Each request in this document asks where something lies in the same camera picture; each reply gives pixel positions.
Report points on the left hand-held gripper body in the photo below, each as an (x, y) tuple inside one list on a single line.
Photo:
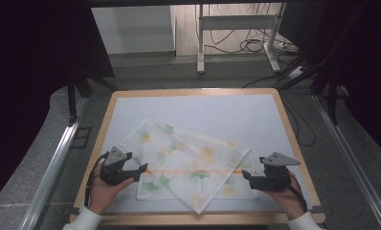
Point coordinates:
[(113, 169)]

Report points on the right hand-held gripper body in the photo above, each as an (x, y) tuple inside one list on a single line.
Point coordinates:
[(274, 179)]

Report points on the white leaf print cloth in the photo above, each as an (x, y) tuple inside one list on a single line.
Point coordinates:
[(191, 153)]

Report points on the person's right hand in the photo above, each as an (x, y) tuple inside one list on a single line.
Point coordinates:
[(290, 201)]

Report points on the person's left hand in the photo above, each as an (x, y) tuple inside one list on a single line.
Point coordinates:
[(104, 196)]

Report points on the wooden framed work board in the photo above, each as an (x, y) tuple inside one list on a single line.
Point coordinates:
[(211, 111)]

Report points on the black metal stand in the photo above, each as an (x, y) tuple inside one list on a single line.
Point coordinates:
[(72, 105), (332, 96)]

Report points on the white power strip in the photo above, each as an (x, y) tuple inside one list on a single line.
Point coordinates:
[(296, 72)]

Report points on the white cabinet panel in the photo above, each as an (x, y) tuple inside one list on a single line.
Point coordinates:
[(132, 30)]

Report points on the dark curtain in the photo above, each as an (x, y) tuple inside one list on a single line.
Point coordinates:
[(29, 64), (370, 64)]

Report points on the black floor bracket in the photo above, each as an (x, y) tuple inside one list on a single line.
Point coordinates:
[(81, 138)]

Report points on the aluminium floor rail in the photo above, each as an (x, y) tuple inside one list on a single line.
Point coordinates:
[(354, 163), (51, 172)]

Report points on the white metal desk frame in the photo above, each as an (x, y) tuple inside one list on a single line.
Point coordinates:
[(236, 22)]

